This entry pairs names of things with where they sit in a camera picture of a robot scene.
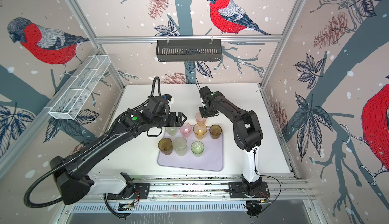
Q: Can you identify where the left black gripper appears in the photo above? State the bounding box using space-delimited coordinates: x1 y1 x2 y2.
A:
151 110 188 128

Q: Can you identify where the pale pink textured glass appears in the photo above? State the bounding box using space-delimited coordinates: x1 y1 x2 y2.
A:
195 113 207 124

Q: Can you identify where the pink faceted glass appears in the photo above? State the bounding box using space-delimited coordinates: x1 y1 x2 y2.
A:
179 123 192 138

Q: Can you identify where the pale green short glass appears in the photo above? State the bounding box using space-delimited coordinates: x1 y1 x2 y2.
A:
165 127 178 136

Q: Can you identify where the yellow faceted glass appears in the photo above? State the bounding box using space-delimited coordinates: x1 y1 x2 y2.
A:
193 123 208 140

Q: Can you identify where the dark amber textured glass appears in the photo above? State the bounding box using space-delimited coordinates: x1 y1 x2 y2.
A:
209 125 222 140

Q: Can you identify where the tall pale green glass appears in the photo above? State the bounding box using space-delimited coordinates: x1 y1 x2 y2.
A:
173 137 187 156

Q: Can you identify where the olive amber textured glass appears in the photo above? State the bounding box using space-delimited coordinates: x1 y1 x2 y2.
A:
158 138 173 155

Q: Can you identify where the small bright green glass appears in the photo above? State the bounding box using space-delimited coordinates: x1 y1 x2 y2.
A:
191 141 205 157

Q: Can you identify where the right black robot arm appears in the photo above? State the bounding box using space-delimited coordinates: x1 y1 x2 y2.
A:
199 86 263 197

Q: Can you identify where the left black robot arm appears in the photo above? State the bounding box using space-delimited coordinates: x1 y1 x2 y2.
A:
23 94 187 208

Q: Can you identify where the lavender plastic tray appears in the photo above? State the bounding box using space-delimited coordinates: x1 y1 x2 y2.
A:
157 133 223 171

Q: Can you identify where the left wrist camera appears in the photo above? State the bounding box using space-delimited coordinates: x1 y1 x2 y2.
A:
162 94 174 108

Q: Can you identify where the black hanging wire basket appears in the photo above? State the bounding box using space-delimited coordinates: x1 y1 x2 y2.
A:
156 39 222 62

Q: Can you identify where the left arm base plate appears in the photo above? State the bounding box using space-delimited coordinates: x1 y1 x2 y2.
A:
106 183 150 200

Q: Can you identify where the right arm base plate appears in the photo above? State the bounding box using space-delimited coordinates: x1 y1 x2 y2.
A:
226 181 270 199

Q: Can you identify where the aluminium front rail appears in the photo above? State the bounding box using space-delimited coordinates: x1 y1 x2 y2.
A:
62 175 317 203

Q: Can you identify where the white mesh wall shelf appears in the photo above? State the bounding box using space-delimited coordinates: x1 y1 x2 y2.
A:
49 55 111 120

